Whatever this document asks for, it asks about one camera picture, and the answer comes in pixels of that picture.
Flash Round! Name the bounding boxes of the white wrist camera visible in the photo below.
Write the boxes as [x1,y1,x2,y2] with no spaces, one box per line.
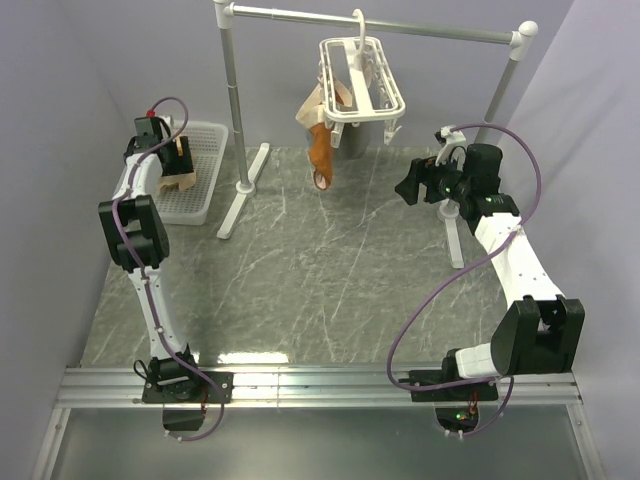
[146,109,173,138]
[435,125,467,166]

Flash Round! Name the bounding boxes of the white clip drying hanger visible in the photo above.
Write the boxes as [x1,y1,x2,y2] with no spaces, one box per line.
[319,9,406,148]

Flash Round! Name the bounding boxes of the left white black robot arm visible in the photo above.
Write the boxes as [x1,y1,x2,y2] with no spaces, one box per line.
[98,111,208,404]

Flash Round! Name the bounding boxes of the orange underwear on hanger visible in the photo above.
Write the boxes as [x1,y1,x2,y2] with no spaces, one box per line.
[307,123,333,191]

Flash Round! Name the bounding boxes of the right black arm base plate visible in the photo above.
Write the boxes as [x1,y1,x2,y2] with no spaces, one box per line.
[402,370,499,403]

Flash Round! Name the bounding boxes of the beige underwear shorts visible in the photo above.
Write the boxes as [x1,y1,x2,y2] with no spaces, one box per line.
[156,167,197,194]

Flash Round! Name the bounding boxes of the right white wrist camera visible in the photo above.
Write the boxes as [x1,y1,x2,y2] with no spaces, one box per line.
[435,125,467,166]

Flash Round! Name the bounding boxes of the white perforated plastic basket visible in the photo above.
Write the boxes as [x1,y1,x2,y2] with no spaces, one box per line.
[113,119,230,226]

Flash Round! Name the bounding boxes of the aluminium mounting rail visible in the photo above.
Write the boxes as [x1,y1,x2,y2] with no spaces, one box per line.
[54,364,583,409]

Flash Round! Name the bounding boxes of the white metal clothes rack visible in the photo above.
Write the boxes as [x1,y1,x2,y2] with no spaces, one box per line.
[211,0,540,270]

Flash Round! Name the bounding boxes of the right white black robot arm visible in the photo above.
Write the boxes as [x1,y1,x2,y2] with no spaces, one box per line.
[395,143,585,402]

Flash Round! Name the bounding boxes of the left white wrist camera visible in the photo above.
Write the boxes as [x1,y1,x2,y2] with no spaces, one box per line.
[146,109,173,138]

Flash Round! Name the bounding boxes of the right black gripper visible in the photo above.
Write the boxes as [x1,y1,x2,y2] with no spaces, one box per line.
[394,151,472,206]

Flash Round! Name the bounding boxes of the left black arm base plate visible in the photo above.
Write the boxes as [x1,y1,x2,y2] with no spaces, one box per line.
[141,371,234,404]

